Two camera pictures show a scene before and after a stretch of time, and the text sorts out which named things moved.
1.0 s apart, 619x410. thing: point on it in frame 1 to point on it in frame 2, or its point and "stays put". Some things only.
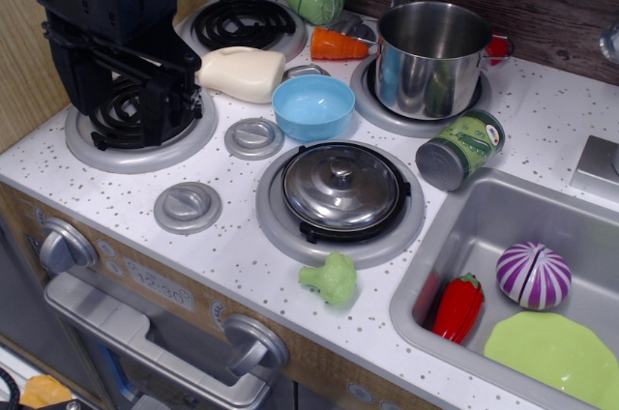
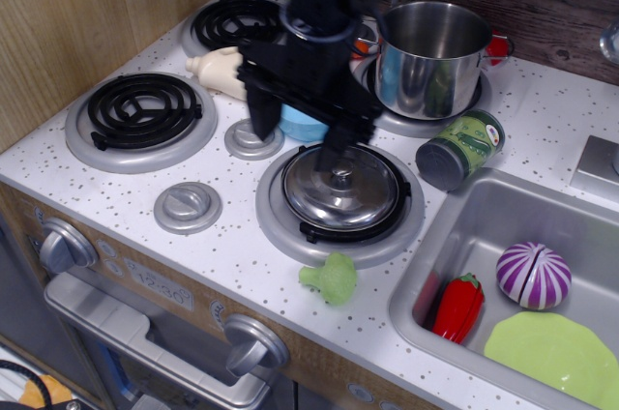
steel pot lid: (341, 188) stays put
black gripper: (157, 62) to (311, 67)
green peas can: (474, 138) stays put
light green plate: (560, 351) stays put
